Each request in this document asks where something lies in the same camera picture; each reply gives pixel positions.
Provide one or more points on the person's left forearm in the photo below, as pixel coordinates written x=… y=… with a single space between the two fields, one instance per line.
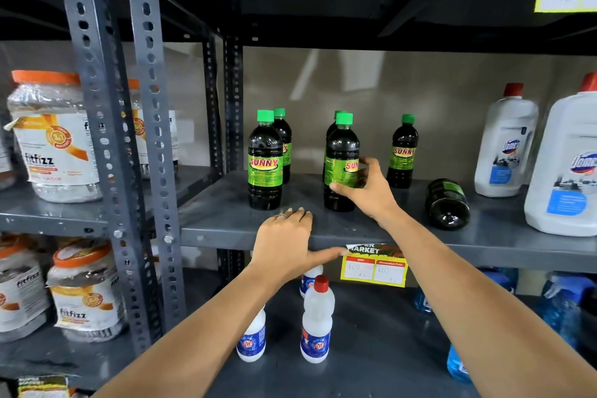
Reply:
x=205 y=337

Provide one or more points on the person's right thumb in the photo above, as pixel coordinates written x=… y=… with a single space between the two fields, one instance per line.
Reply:
x=344 y=188

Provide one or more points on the clear jar with orange lid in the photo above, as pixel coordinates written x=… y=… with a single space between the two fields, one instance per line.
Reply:
x=139 y=132
x=86 y=295
x=56 y=141
x=21 y=290

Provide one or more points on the dark bottle with green cap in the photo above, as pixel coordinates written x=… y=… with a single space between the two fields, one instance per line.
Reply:
x=403 y=155
x=285 y=141
x=339 y=112
x=340 y=150
x=265 y=164
x=447 y=206

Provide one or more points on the person's left hand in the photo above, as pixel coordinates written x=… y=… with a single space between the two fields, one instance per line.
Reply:
x=280 y=248

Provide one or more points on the grey metal shelving rack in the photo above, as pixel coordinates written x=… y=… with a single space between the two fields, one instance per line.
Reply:
x=46 y=218
x=224 y=220

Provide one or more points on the small white bottle red cap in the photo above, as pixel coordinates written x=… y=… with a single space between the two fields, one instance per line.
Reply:
x=317 y=323
x=308 y=282
x=252 y=341

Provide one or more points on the person's left thumb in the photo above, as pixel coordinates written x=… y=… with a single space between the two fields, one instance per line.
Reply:
x=329 y=254

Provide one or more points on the person's right hand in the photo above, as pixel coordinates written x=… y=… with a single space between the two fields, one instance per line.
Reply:
x=373 y=197

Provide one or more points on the person's right forearm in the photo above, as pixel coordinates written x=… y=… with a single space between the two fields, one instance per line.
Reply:
x=471 y=309

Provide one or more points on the large white bottle red cap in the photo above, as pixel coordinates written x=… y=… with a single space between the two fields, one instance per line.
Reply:
x=566 y=169
x=506 y=150

